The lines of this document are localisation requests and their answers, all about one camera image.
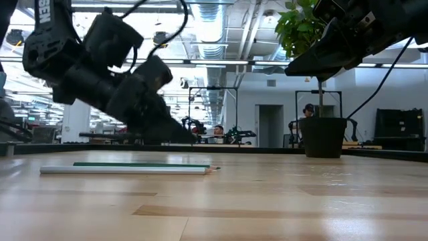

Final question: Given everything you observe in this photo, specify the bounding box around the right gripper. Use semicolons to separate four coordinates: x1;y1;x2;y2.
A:
284;0;417;83

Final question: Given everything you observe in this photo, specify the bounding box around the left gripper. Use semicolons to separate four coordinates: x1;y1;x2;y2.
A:
106;55;198;145

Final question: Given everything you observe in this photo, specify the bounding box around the white pencil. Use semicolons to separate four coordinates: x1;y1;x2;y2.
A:
39;165;218;176

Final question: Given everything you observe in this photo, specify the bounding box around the green pencil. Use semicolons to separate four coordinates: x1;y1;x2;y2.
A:
72;161;222;170

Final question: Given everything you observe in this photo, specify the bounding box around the green leafy plant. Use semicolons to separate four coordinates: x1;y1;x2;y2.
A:
274;0;328;118

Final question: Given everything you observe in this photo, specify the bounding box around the person with headphones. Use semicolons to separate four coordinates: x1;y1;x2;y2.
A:
294;102;316;148

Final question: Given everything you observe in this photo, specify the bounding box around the black plant pot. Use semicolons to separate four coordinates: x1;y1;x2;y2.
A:
298;116;348;159

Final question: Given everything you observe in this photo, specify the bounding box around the grey doorway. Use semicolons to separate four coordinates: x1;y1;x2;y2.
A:
255;104;285;148

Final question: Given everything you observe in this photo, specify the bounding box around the ceiling light strip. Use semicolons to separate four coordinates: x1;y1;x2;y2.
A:
189;59;250;66

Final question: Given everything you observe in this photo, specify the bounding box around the black equipment case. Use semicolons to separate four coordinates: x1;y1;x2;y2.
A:
373;107;426;152

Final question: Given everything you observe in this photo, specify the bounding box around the black camera rig frame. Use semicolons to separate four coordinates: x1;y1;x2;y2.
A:
188;86;239;145
294;89;343;148

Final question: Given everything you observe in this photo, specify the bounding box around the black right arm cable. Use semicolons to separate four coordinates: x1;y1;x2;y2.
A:
346;35;415;120

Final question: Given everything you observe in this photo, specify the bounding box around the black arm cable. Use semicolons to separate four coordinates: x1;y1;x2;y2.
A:
108;0;190;75
346;35;415;120

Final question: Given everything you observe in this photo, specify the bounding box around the black aluminium table frame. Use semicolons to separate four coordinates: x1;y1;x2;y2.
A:
0;142;428;164

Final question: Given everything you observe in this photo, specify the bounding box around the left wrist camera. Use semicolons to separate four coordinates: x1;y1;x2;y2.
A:
82;7;145;74

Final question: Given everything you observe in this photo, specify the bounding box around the silver ventilation duct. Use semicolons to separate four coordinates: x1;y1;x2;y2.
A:
192;2;231;128

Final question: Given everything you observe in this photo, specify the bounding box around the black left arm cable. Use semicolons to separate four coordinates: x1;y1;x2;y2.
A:
108;0;190;75

